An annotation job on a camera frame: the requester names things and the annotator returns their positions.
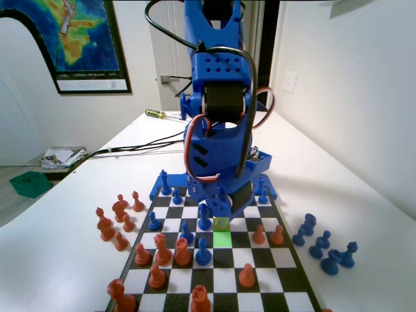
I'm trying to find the blue queen chess piece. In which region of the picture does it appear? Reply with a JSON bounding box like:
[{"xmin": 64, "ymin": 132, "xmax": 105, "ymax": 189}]
[{"xmin": 197, "ymin": 203, "xmax": 211, "ymax": 231}]

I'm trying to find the red pawn chess piece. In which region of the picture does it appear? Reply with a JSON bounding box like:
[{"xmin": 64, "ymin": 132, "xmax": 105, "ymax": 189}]
[
  {"xmin": 238, "ymin": 263, "xmax": 256, "ymax": 289},
  {"xmin": 148, "ymin": 265, "xmax": 167, "ymax": 291},
  {"xmin": 113, "ymin": 231, "xmax": 129, "ymax": 252},
  {"xmin": 133, "ymin": 243, "xmax": 151, "ymax": 268},
  {"xmin": 122, "ymin": 213, "xmax": 136, "ymax": 233},
  {"xmin": 131, "ymin": 190, "xmax": 146, "ymax": 213},
  {"xmin": 269, "ymin": 224, "xmax": 286, "ymax": 247},
  {"xmin": 252, "ymin": 224, "xmax": 268, "ymax": 246}
]

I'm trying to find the blue bishop chess piece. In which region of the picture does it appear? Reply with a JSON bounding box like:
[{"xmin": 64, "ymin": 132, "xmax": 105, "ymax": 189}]
[
  {"xmin": 179, "ymin": 220, "xmax": 195, "ymax": 246},
  {"xmin": 339, "ymin": 241, "xmax": 359, "ymax": 269}
]

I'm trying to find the blue king chess piece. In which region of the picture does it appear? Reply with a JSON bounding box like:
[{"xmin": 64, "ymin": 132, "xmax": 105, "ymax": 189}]
[{"xmin": 160, "ymin": 169, "xmax": 172, "ymax": 196}]

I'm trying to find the red rook chess piece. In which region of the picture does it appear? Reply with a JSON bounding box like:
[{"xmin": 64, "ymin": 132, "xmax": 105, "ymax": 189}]
[
  {"xmin": 189, "ymin": 285, "xmax": 213, "ymax": 312},
  {"xmin": 174, "ymin": 238, "xmax": 193, "ymax": 268}
]

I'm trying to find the blue knight chess piece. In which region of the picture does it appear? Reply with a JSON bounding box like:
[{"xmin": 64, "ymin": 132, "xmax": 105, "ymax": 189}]
[{"xmin": 302, "ymin": 213, "xmax": 317, "ymax": 238}]

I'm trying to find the red queen chess piece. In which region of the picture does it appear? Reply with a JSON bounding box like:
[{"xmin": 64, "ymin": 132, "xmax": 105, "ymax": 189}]
[{"xmin": 153, "ymin": 233, "xmax": 173, "ymax": 267}]

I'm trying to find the black and white chessboard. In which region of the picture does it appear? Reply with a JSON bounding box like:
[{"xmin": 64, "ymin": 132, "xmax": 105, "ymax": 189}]
[{"xmin": 105, "ymin": 187, "xmax": 326, "ymax": 312}]

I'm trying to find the pile of papers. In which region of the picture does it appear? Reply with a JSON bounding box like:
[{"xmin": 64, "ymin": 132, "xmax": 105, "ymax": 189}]
[{"xmin": 40, "ymin": 146, "xmax": 89, "ymax": 170}]

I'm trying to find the green plastic object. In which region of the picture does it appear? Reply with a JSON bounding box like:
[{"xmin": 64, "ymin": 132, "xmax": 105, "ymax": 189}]
[{"xmin": 8, "ymin": 171, "xmax": 53, "ymax": 199}]

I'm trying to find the framed map poster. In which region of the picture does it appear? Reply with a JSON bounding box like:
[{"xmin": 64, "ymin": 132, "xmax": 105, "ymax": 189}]
[{"xmin": 0, "ymin": 0, "xmax": 133, "ymax": 96}]

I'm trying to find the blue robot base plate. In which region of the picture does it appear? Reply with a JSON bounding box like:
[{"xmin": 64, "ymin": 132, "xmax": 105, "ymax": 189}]
[{"xmin": 149, "ymin": 172, "xmax": 279, "ymax": 201}]

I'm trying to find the red white servo wire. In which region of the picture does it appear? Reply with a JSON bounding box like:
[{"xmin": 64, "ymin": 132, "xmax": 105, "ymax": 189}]
[
  {"xmin": 252, "ymin": 86, "xmax": 278, "ymax": 131},
  {"xmin": 183, "ymin": 113, "xmax": 222, "ymax": 183}
]

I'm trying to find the black table cable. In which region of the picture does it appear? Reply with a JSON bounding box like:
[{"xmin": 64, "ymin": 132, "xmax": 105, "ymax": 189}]
[
  {"xmin": 84, "ymin": 129, "xmax": 185, "ymax": 157},
  {"xmin": 73, "ymin": 138, "xmax": 185, "ymax": 168}
]

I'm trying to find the yellow handled screwdriver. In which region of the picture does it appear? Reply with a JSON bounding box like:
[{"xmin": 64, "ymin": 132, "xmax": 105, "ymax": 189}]
[{"xmin": 144, "ymin": 109, "xmax": 185, "ymax": 123}]

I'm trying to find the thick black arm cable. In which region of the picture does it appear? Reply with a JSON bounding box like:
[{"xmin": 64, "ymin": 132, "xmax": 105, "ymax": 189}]
[{"xmin": 144, "ymin": 0, "xmax": 260, "ymax": 178}]

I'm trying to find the white light switch plate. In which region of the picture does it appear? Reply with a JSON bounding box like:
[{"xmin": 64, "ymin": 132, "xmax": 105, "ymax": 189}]
[{"xmin": 281, "ymin": 70, "xmax": 298, "ymax": 94}]

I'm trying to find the silver door handle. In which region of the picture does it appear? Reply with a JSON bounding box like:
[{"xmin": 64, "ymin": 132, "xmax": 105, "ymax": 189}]
[{"xmin": 155, "ymin": 75, "xmax": 193, "ymax": 86}]

